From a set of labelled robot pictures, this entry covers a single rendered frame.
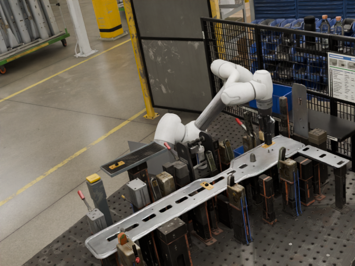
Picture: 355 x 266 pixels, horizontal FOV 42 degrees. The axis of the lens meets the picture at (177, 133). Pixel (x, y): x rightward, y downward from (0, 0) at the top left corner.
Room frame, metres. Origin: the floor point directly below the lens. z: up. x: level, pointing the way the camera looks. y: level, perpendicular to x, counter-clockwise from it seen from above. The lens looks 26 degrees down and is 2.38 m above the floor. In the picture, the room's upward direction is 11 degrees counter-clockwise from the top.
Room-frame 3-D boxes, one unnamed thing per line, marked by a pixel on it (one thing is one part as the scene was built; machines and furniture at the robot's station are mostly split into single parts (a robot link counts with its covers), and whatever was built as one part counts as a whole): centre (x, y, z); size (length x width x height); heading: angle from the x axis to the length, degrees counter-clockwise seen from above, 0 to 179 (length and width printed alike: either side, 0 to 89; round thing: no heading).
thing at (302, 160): (2.26, -0.66, 0.84); 0.11 x 0.10 x 0.28; 30
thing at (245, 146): (2.52, -0.42, 0.88); 0.07 x 0.06 x 0.35; 30
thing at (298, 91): (2.50, -0.74, 1.17); 0.12 x 0.01 x 0.34; 30
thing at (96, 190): (2.19, 0.49, 0.92); 0.08 x 0.08 x 0.44; 30
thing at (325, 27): (2.79, -1.01, 1.53); 0.06 x 0.06 x 0.20
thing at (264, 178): (2.14, -0.42, 0.84); 0.11 x 0.08 x 0.29; 30
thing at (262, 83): (2.38, -0.50, 1.43); 0.13 x 0.11 x 0.16; 106
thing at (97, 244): (2.13, -0.09, 1.00); 1.38 x 0.22 x 0.02; 120
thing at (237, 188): (2.03, -0.24, 0.87); 0.12 x 0.09 x 0.35; 30
